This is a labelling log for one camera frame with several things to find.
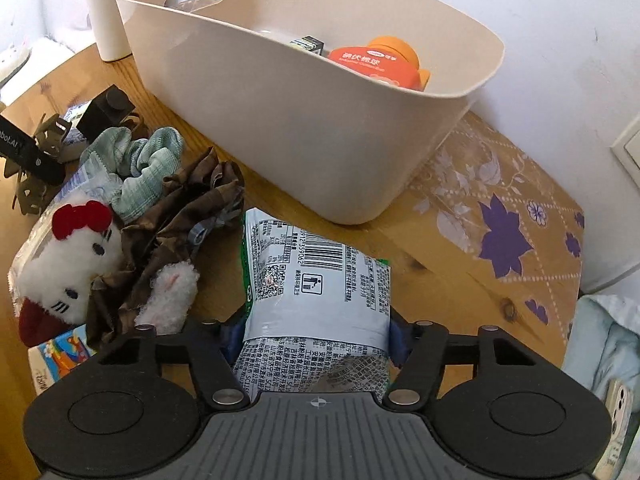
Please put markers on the light green sock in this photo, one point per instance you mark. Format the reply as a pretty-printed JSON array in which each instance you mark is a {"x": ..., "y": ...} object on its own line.
[{"x": 150, "y": 170}]

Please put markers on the silver green snack packet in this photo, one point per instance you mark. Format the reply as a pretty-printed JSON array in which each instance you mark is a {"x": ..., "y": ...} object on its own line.
[{"x": 310, "y": 280}]

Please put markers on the white smartphone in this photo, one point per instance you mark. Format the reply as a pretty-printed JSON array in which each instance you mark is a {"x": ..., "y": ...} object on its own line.
[{"x": 614, "y": 425}]

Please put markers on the wooden desktop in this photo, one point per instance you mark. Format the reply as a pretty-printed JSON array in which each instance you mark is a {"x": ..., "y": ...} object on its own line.
[{"x": 425, "y": 270}]

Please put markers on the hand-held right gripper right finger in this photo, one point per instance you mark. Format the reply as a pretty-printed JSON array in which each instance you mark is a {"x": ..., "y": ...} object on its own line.
[{"x": 398, "y": 340}]

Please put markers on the white power strip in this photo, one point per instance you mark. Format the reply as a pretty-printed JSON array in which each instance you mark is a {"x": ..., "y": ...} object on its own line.
[{"x": 12, "y": 65}]

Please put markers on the small dark box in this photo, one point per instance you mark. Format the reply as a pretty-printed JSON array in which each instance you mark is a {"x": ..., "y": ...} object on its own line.
[{"x": 307, "y": 44}]

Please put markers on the beige plastic storage bin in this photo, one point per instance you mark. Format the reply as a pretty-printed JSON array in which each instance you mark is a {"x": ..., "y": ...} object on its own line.
[{"x": 300, "y": 135}]

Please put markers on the white tumbler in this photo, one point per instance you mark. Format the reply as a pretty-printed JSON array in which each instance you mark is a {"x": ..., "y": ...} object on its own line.
[{"x": 107, "y": 20}]

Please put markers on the clear plastic bag purple print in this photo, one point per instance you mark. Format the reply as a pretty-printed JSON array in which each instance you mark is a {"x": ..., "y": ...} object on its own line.
[{"x": 500, "y": 230}]

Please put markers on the brown hair claw clip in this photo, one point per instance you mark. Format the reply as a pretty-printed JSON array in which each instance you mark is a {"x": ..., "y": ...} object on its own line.
[
  {"x": 134, "y": 122},
  {"x": 47, "y": 135}
]

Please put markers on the light blue cloth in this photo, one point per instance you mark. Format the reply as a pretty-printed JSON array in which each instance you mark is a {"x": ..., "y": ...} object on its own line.
[{"x": 600, "y": 340}]

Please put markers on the blue patterned small packet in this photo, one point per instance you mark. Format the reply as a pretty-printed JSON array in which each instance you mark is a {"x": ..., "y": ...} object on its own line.
[{"x": 77, "y": 120}]

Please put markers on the black square block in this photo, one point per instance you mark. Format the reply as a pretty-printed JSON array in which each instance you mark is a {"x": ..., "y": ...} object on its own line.
[{"x": 105, "y": 112}]

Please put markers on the orange pouch pack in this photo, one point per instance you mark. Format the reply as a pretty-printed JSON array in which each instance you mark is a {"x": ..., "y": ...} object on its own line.
[{"x": 380, "y": 67}]

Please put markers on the colourful small carton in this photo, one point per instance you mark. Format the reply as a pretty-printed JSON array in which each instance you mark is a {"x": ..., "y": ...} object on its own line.
[{"x": 62, "y": 355}]

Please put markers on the white wall socket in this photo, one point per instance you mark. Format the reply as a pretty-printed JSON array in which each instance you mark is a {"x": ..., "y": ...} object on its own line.
[{"x": 629, "y": 152}]

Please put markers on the brown fabric scrunchie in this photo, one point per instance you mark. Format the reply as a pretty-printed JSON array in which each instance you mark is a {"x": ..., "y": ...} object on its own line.
[{"x": 170, "y": 220}]

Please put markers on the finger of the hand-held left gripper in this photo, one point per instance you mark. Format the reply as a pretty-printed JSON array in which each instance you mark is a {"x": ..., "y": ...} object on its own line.
[{"x": 45, "y": 165}]

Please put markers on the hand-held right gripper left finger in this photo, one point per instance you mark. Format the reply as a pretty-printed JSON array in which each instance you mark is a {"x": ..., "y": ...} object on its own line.
[{"x": 231, "y": 344}]

